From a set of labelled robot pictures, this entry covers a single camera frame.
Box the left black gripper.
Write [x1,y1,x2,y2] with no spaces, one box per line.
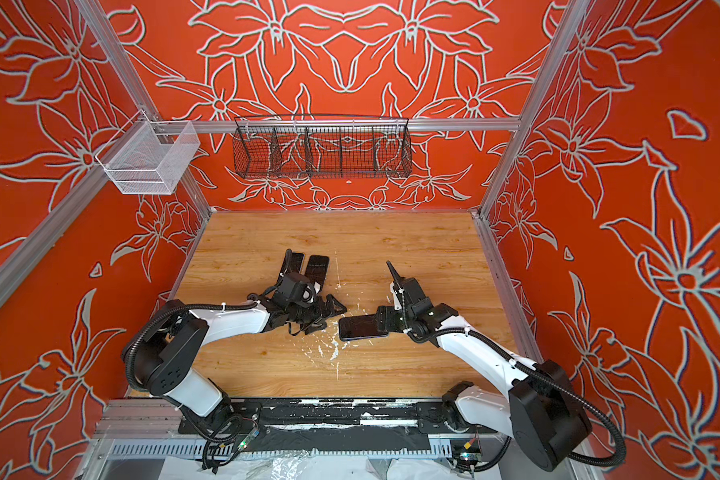
[288,293,348,332]

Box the black smartphone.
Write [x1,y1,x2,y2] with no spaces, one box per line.
[304,255,330,289]
[287,252,304,273]
[338,315,389,342]

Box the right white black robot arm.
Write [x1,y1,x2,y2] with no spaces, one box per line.
[385,263,627,471]

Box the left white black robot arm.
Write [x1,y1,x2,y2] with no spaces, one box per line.
[121,250,347,436]

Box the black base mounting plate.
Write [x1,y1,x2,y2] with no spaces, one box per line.
[177,397,499,436]

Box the clear plastic bin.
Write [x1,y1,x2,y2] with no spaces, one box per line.
[96,120,200,195]

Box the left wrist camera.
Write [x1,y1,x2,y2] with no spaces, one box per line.
[300,284,319,304]

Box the grey cable duct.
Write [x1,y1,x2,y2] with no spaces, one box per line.
[106,439,453,461]

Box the black cable bundle left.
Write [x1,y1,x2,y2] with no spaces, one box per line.
[179,407,262,475]

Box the black wire basket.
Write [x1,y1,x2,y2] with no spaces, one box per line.
[232,116,413,180]

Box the black cable right base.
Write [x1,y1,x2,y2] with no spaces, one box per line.
[452,434,512,475]

